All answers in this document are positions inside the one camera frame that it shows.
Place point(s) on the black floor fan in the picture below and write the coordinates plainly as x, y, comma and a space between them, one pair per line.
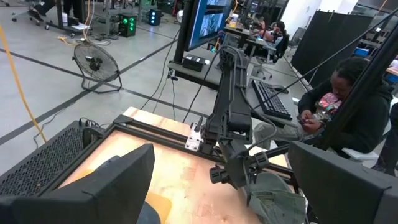
94, 63

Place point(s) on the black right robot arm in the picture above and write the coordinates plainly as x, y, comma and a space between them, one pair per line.
231, 102

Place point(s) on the person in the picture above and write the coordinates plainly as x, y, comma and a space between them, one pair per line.
273, 31
367, 124

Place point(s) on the person's hand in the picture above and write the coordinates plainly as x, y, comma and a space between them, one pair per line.
311, 126

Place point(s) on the grey side desk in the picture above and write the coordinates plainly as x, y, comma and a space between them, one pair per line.
199, 77

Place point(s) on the black room divider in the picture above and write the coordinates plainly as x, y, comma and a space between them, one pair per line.
329, 43

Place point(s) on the black keyboard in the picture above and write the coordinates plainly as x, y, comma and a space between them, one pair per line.
272, 101

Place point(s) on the black perforated computer case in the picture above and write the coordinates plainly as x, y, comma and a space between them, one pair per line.
40, 158

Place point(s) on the black office chair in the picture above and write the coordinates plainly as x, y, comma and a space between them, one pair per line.
281, 46

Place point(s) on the small black box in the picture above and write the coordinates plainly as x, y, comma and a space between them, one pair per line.
193, 63

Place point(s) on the large black monitor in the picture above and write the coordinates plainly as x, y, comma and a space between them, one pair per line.
208, 21

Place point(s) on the green-lit computer tower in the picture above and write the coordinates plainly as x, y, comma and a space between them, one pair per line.
127, 26

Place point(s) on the green cotton cap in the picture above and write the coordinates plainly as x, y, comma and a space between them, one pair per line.
276, 205

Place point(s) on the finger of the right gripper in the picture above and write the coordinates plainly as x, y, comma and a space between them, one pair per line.
248, 194

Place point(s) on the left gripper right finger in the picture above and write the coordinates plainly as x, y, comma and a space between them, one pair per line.
342, 193

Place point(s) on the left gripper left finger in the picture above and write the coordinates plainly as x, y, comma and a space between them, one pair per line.
93, 202

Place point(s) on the blue-lit computer tower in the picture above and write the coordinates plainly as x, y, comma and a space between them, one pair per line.
155, 17

